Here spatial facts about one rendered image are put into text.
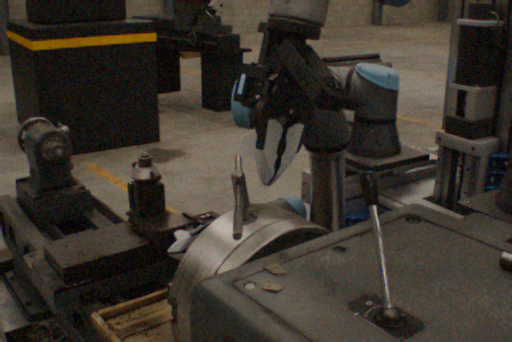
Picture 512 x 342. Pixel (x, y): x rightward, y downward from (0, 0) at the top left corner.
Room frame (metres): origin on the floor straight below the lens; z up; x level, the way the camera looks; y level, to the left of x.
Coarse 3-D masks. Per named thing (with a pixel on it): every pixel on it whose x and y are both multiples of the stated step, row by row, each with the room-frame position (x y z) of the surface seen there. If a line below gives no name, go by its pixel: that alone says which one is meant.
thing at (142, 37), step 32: (32, 0) 5.67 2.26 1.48; (64, 0) 5.55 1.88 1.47; (96, 0) 5.71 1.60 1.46; (32, 32) 5.00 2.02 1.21; (64, 32) 5.15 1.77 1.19; (96, 32) 5.30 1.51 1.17; (128, 32) 5.47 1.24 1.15; (32, 64) 5.10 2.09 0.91; (64, 64) 5.13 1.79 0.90; (96, 64) 5.29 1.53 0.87; (128, 64) 5.46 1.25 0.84; (32, 96) 5.29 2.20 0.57; (64, 96) 5.12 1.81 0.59; (96, 96) 5.28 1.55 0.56; (128, 96) 5.45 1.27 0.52; (96, 128) 5.26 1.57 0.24; (128, 128) 5.43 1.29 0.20
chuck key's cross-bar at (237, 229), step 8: (240, 160) 0.91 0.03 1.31; (240, 168) 0.88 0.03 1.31; (240, 184) 0.82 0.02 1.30; (240, 192) 0.79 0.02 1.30; (240, 200) 0.74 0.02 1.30; (240, 208) 0.70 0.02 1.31; (240, 216) 0.66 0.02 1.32; (240, 224) 0.62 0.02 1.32; (232, 232) 0.60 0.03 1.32; (240, 232) 0.59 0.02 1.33
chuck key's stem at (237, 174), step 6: (234, 174) 0.82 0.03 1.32; (240, 174) 0.82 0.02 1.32; (234, 180) 0.82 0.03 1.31; (240, 180) 0.82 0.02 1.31; (234, 186) 0.82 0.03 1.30; (246, 186) 0.83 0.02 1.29; (234, 192) 0.82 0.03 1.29; (246, 192) 0.82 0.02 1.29; (246, 198) 0.82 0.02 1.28; (246, 204) 0.82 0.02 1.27; (246, 210) 0.83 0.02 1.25; (246, 216) 0.83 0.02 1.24
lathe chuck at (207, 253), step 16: (256, 208) 0.87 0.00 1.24; (272, 208) 0.89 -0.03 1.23; (224, 224) 0.83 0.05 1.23; (256, 224) 0.81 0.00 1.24; (208, 240) 0.81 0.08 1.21; (224, 240) 0.79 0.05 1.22; (240, 240) 0.78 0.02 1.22; (192, 256) 0.80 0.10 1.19; (208, 256) 0.78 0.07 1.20; (224, 256) 0.76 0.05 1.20; (176, 272) 0.80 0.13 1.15; (192, 272) 0.78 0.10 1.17; (208, 272) 0.76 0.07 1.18; (176, 288) 0.78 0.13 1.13; (176, 336) 0.78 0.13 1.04
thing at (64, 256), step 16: (192, 224) 1.41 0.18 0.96; (64, 240) 1.29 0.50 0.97; (80, 240) 1.29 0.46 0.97; (96, 240) 1.29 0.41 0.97; (128, 240) 1.29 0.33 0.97; (176, 240) 1.33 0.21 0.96; (48, 256) 1.23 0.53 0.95; (64, 256) 1.20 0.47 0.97; (80, 256) 1.20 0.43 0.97; (96, 256) 1.20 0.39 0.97; (112, 256) 1.22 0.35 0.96; (128, 256) 1.25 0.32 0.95; (144, 256) 1.27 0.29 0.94; (64, 272) 1.14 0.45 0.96; (80, 272) 1.17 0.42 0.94; (96, 272) 1.19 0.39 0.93
